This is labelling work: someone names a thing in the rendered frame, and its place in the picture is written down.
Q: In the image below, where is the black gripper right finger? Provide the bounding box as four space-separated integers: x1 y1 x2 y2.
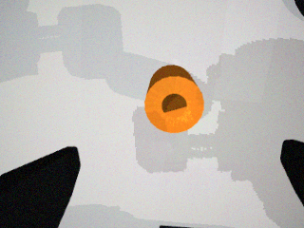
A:
280 140 304 206

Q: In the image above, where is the orange knob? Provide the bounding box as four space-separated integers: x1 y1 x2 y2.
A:
144 65 204 133

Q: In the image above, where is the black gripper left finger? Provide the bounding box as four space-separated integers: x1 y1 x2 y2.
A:
0 147 81 228

